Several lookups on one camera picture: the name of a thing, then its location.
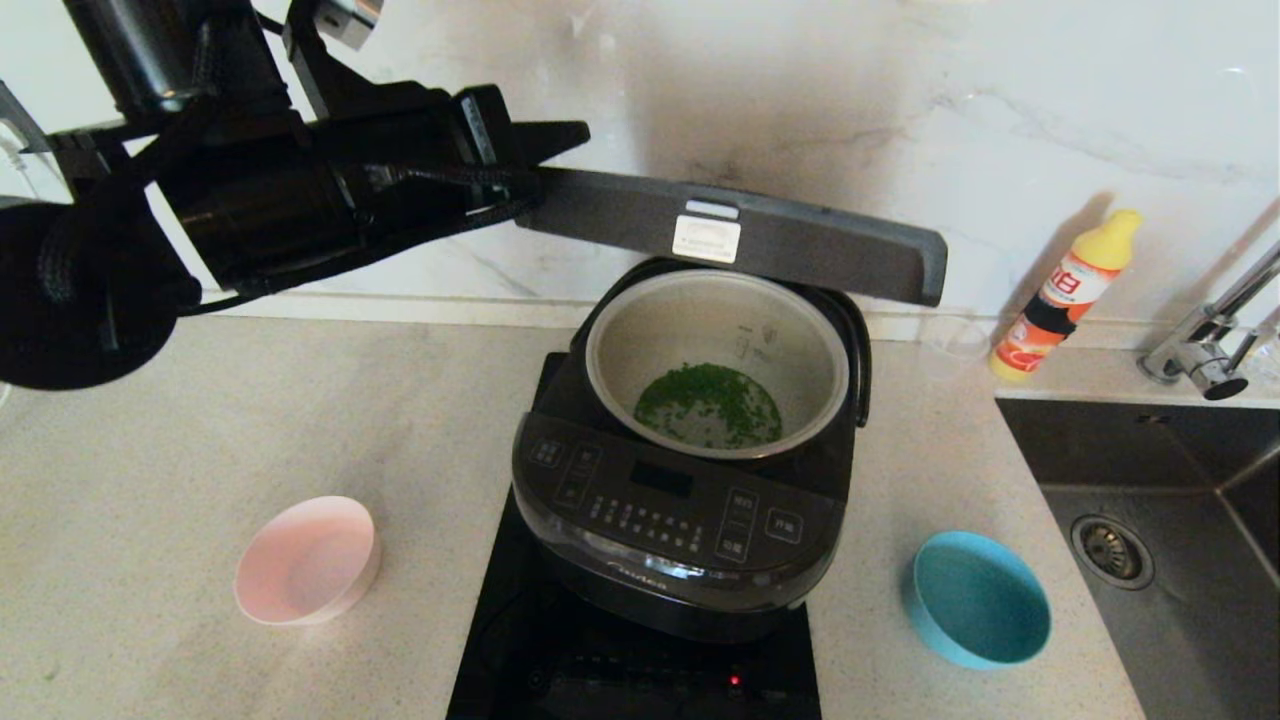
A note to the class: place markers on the yellow orange detergent bottle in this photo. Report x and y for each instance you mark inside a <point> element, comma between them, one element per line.
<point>1065,295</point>

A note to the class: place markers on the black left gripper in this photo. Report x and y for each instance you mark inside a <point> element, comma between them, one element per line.
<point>440,140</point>

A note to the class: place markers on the dark steel sink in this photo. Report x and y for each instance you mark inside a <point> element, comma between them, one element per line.
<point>1180,650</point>

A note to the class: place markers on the round metal sink drain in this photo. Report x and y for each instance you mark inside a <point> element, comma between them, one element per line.
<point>1111,551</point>

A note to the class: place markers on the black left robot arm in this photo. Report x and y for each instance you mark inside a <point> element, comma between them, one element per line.
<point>260,220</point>

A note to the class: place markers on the chrome faucet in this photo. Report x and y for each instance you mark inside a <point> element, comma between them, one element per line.
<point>1200,350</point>

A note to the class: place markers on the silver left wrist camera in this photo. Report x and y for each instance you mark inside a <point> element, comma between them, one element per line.
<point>345,20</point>

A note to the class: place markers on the pink bowl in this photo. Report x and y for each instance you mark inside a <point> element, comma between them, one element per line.
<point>300,565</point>

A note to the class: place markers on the blue bowl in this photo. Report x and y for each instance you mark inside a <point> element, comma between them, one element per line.
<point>975,600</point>

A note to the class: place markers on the black glass cooktop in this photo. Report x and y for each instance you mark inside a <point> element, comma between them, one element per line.
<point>500,650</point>

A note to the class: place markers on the clear glass cup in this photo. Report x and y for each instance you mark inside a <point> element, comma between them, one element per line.
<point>955,338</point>

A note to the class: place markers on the chopped green onions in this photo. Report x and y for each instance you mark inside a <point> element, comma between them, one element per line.
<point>710,400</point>

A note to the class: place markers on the dark wall socket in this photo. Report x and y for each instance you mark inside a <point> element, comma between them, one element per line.
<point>15,115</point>

